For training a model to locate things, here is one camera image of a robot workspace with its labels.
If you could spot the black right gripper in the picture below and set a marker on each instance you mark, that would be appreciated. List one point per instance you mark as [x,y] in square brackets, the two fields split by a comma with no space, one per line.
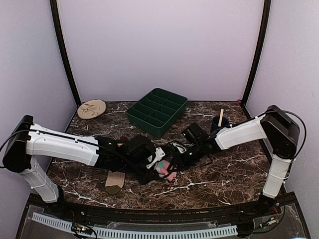
[178,160]

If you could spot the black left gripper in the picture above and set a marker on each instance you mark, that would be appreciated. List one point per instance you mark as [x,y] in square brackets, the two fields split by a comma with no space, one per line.
[145,178]

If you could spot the beige striped sock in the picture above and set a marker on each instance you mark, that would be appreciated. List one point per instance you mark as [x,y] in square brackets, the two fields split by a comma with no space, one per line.
[116,176]

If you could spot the pink patterned sock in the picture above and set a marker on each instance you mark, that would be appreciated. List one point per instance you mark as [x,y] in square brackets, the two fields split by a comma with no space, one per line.
[162,169]

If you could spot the green compartment tray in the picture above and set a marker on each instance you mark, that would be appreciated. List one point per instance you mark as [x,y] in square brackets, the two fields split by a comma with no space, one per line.
[157,111]

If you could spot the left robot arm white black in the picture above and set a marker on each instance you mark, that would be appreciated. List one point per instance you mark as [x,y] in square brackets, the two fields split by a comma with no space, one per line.
[29,140]

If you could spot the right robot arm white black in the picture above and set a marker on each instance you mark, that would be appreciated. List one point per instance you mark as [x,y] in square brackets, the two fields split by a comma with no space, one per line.
[274,125]

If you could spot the dark blue mug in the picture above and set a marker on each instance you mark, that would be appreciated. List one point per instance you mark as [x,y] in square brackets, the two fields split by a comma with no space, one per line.
[214,124]

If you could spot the wooden stick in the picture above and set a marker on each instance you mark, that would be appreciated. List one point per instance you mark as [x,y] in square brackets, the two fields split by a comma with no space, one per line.
[220,117]

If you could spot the round beige floral coaster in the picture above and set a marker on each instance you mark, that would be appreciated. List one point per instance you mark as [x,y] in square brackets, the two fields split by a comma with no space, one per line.
[91,109]

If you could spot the small circuit board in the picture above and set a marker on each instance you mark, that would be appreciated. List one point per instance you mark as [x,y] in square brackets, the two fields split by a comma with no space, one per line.
[81,229]

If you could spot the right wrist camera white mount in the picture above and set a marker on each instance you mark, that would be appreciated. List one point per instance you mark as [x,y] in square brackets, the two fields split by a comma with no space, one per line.
[180,147]

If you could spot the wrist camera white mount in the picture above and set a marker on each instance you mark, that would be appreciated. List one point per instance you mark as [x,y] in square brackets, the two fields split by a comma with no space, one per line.
[152,160]
[180,147]

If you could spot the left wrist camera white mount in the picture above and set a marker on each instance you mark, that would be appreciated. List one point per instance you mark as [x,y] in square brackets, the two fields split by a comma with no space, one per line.
[152,160]

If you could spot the black front rail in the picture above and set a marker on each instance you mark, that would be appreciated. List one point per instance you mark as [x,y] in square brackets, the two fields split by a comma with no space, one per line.
[95,214]

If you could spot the white slotted cable duct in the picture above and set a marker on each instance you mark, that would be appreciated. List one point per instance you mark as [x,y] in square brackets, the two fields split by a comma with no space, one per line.
[106,233]

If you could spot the right black frame post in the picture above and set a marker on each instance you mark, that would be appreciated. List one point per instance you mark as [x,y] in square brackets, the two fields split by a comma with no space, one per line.
[258,52]

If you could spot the black frame post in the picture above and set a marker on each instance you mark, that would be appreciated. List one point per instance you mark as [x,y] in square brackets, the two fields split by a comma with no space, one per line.
[258,52]
[63,51]

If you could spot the left black frame post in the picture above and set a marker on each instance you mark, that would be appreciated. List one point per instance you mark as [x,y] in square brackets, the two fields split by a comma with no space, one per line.
[63,51]

